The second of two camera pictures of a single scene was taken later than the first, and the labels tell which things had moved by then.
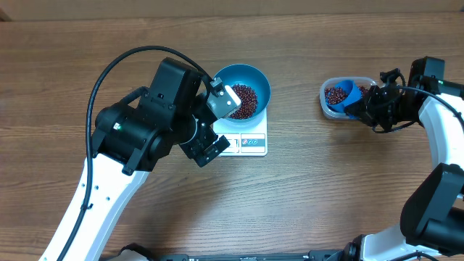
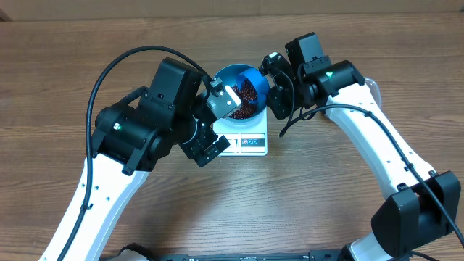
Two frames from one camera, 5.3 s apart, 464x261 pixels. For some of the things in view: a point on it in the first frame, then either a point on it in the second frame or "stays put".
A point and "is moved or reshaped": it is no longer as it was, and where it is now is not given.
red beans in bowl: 249,101 stays put
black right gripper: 366,109 → 277,101
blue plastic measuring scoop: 354,95 is moved or reshaped
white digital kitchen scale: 246,139 stays put
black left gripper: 197,150 stays put
